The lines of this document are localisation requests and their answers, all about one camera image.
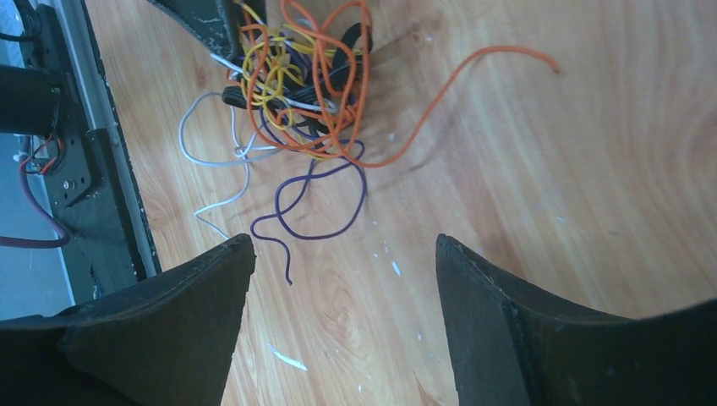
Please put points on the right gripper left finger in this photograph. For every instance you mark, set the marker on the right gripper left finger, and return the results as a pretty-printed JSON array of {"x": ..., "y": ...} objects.
[{"x": 168, "y": 340}]

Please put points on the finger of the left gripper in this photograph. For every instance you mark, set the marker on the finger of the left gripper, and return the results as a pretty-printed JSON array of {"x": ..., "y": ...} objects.
[{"x": 214, "y": 23}]

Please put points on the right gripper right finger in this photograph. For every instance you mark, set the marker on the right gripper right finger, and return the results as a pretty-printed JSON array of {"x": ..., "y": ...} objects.
[{"x": 514, "y": 343}]

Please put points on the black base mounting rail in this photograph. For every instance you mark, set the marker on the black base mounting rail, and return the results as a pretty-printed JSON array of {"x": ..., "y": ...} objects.
[{"x": 91, "y": 189}]

